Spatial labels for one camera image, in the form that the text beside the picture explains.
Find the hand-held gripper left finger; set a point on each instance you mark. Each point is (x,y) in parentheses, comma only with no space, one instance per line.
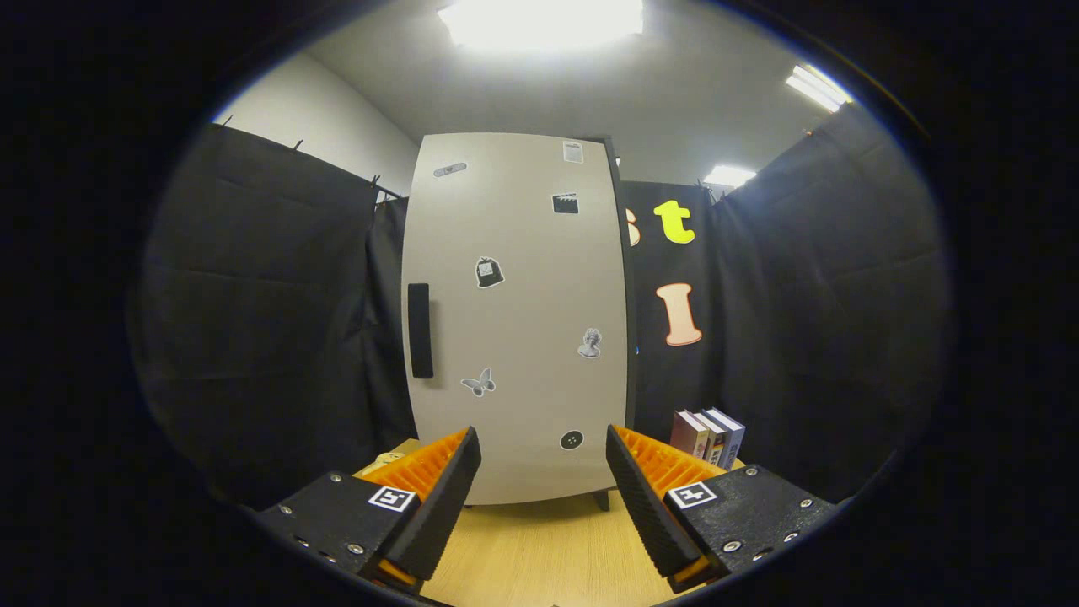
(438,514)

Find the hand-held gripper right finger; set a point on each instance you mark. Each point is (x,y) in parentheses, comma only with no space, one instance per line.
(645,506)

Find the beige cabinet door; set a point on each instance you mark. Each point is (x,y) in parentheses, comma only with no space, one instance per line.
(523,295)

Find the dark grey cabinet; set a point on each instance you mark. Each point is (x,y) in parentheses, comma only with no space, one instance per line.
(601,501)

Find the yellow plush toy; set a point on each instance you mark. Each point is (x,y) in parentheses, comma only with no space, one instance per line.
(388,459)

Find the maroon book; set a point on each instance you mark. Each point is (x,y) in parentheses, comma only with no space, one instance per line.
(687,434)

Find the grey blue book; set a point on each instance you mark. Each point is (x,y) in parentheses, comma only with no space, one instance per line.
(733,434)

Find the black backdrop cloth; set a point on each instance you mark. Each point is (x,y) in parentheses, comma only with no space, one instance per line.
(253,295)

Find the rectangular ceiling light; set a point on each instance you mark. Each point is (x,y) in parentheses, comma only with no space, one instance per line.
(729,175)
(813,86)

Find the large ceiling light panel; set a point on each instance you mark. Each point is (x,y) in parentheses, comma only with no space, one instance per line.
(539,24)

